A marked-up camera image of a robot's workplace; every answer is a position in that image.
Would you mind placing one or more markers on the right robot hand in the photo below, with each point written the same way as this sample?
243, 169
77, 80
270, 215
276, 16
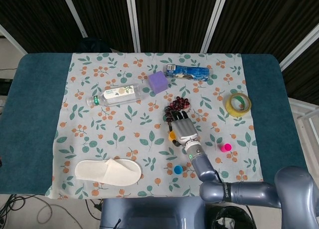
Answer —
184, 130

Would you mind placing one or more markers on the yellow plastic cup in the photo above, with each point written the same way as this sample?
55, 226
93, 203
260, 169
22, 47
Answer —
171, 136

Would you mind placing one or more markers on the light blue plastic cup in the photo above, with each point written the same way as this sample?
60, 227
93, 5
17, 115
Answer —
178, 169

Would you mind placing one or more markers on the pink plastic cup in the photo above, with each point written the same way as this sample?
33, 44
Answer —
226, 148

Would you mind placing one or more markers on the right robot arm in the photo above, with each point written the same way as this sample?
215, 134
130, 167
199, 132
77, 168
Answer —
249, 191

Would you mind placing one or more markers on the dark red grape bunch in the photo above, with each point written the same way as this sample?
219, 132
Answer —
174, 105

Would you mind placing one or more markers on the yellow packing tape roll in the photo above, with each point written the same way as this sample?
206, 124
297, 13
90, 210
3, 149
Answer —
230, 109

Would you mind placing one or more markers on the purple foam cube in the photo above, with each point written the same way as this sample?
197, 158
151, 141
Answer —
158, 83

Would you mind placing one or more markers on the blue cookie package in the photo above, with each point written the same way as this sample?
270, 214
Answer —
194, 71

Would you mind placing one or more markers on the floral print tablecloth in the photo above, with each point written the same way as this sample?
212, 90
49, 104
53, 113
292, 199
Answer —
124, 129

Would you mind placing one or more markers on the clear plastic water bottle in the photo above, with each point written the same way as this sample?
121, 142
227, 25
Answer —
124, 96

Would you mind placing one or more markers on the white cloth slipper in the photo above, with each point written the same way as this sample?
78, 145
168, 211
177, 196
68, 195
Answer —
104, 171

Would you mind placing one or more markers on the blue-grey robot torso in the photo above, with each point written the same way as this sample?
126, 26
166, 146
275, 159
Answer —
149, 214

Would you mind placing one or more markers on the white metal rack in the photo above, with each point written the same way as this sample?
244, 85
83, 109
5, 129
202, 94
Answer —
305, 113

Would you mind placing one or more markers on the dark chair behind table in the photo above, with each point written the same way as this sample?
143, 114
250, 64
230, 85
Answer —
94, 45

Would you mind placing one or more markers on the teal table cover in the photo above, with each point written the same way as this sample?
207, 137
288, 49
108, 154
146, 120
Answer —
32, 114

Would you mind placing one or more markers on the white partition post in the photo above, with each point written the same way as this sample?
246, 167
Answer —
74, 17
133, 19
299, 52
12, 40
214, 19

